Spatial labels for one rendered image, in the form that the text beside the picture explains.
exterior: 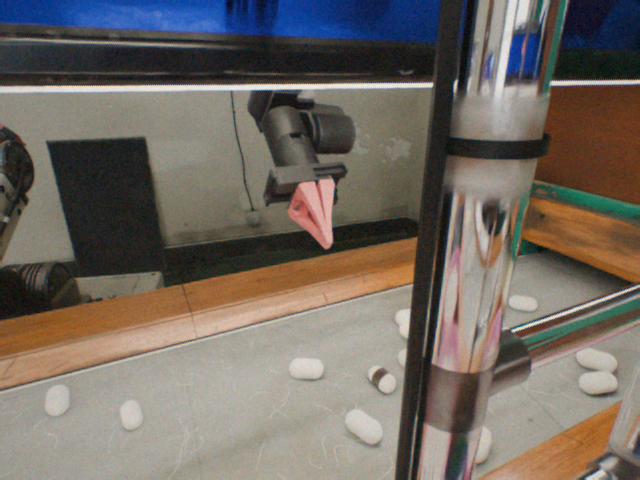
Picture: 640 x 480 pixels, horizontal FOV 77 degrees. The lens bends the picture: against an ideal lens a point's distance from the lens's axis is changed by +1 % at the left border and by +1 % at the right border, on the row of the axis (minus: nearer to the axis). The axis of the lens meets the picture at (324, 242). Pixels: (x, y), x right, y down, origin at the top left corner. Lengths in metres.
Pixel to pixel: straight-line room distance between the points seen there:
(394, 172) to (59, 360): 2.47
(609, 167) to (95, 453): 0.73
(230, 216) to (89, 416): 2.09
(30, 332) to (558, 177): 0.79
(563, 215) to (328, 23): 0.56
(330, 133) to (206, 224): 1.96
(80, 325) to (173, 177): 1.88
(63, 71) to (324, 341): 0.41
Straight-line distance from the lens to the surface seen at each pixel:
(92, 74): 0.19
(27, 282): 1.08
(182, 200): 2.44
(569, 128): 0.77
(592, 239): 0.69
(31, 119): 2.43
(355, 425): 0.39
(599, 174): 0.75
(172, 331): 0.54
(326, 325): 0.54
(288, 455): 0.39
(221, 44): 0.20
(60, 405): 0.48
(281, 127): 0.55
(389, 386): 0.44
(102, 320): 0.57
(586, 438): 0.43
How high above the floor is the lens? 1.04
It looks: 23 degrees down
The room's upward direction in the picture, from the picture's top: straight up
